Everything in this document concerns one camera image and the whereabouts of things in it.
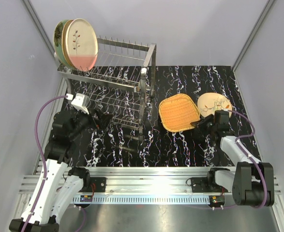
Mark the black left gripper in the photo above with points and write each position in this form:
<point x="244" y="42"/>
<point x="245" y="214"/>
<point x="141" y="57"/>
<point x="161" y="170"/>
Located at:
<point x="103" y="119"/>

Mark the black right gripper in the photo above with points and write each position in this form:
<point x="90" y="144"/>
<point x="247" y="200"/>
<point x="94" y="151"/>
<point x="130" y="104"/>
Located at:
<point x="200" y="124"/>

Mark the wooden plate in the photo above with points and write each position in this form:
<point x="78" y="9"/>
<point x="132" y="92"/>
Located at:
<point x="178" y="113"/>

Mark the peach bird plate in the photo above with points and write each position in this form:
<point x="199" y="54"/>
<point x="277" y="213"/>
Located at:
<point x="209" y="102"/>
<point x="63" y="40"/>

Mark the cream and pink plate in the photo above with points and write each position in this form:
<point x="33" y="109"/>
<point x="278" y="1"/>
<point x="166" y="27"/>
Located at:
<point x="81" y="44"/>

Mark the mint green flower plate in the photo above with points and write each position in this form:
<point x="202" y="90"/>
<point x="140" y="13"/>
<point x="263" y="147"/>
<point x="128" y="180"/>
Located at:
<point x="57" y="41"/>

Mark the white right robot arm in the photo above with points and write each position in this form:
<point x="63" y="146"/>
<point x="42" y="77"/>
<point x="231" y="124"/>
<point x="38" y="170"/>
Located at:
<point x="251" y="184"/>

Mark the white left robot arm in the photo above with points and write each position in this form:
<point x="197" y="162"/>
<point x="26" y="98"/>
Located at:
<point x="49" y="201"/>

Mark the stainless steel dish rack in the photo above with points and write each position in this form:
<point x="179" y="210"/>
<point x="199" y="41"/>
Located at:
<point x="120" y="83"/>

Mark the black marble pattern mat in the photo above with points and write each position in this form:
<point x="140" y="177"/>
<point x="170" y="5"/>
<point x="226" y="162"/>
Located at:
<point x="118" y="146"/>

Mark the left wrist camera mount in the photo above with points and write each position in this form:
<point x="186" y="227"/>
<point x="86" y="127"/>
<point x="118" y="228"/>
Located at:
<point x="78" y="102"/>

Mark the aluminium mounting rail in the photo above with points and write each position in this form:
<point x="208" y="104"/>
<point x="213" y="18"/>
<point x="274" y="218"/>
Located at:
<point x="149" y="186"/>

